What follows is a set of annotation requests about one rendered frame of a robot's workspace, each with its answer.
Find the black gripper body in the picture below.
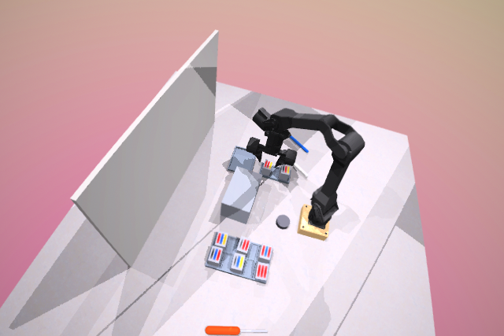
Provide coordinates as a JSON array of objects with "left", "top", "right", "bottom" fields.
[{"left": 246, "top": 137, "right": 298, "bottom": 166}]

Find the orange-handled screwdriver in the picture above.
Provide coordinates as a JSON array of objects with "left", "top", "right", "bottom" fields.
[{"left": 205, "top": 326, "right": 268, "bottom": 335}]

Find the grey cylinder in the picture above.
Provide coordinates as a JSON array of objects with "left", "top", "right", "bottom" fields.
[{"left": 276, "top": 214, "right": 291, "bottom": 230}]

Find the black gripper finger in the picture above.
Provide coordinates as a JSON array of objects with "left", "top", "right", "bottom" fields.
[
  {"left": 275, "top": 156, "right": 286, "bottom": 168},
  {"left": 253, "top": 151, "right": 262, "bottom": 162}
]

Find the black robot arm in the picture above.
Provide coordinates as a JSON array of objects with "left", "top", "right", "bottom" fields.
[{"left": 253, "top": 107, "right": 365, "bottom": 230}]

